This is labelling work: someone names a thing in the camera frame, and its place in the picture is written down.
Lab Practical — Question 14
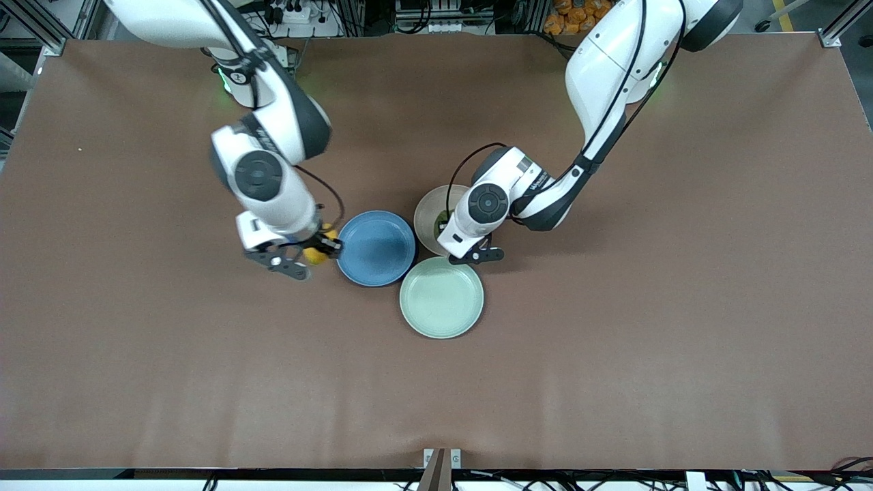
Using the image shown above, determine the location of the blue plate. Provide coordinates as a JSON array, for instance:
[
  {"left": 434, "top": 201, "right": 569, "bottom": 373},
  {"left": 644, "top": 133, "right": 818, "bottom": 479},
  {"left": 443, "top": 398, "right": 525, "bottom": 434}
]
[{"left": 336, "top": 210, "right": 417, "bottom": 288}]

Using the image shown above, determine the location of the white power strip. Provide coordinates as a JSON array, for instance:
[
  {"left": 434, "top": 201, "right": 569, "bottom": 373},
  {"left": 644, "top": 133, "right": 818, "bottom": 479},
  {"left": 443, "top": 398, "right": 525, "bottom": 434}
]
[{"left": 262, "top": 0, "right": 312, "bottom": 25}]

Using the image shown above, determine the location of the beige plate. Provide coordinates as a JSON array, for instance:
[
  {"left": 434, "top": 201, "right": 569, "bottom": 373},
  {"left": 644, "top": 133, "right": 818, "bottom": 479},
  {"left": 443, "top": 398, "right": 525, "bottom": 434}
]
[{"left": 413, "top": 184, "right": 473, "bottom": 258}]

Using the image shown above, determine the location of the aluminium frame profile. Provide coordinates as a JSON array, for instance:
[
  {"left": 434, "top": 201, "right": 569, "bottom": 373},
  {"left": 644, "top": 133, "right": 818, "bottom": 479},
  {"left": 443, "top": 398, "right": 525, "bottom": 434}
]
[
  {"left": 0, "top": 0, "right": 77, "bottom": 57},
  {"left": 818, "top": 0, "right": 873, "bottom": 48}
]

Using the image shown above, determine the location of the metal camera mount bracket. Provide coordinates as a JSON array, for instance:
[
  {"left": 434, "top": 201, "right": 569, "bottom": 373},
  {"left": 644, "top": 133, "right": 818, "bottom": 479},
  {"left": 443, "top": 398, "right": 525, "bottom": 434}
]
[{"left": 417, "top": 447, "right": 462, "bottom": 491}]

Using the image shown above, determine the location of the yellow lemon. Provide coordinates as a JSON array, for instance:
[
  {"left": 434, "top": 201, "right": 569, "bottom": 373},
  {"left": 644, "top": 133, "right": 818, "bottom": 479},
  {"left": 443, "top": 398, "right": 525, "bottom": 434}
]
[{"left": 302, "top": 224, "right": 340, "bottom": 266}]

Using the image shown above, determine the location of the bag of orange items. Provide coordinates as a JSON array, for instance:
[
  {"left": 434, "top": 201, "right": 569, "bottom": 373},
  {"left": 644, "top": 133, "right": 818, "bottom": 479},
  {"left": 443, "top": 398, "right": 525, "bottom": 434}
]
[{"left": 543, "top": 0, "right": 618, "bottom": 36}]

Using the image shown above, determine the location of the light green plate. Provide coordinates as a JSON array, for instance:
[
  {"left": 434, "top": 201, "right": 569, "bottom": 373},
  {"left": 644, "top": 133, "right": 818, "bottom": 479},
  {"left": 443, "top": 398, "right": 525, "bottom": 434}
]
[{"left": 399, "top": 256, "right": 486, "bottom": 340}]

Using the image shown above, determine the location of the white electronics box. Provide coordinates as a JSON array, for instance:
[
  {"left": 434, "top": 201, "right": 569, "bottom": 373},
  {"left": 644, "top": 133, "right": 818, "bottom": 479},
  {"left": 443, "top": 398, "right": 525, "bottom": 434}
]
[{"left": 394, "top": 0, "right": 496, "bottom": 35}]

